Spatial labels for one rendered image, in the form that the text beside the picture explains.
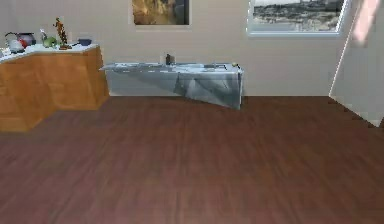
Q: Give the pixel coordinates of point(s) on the small dark bottle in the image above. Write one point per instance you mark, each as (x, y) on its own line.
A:
(168, 59)

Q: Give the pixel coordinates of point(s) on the green spray bottle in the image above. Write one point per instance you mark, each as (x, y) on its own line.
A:
(48, 41)

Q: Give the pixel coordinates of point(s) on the grey metal table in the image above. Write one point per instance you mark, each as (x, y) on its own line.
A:
(203, 81)

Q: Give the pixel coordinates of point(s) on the small green ball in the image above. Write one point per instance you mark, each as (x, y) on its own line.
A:
(234, 64)

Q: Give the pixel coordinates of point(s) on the framed brown picture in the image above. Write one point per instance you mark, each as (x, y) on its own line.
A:
(160, 11)

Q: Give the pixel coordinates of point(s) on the dark blue pan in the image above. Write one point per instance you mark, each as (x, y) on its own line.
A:
(84, 42)

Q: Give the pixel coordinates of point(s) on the white framed window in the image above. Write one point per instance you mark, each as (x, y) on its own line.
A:
(296, 15)

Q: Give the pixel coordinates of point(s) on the wooden counter with white top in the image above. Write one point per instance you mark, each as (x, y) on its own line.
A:
(46, 80)

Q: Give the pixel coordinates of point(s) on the brown figurine statue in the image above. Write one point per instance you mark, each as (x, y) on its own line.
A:
(61, 33)

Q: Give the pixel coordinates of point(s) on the dark grey pot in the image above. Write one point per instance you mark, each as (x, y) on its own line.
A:
(28, 38)

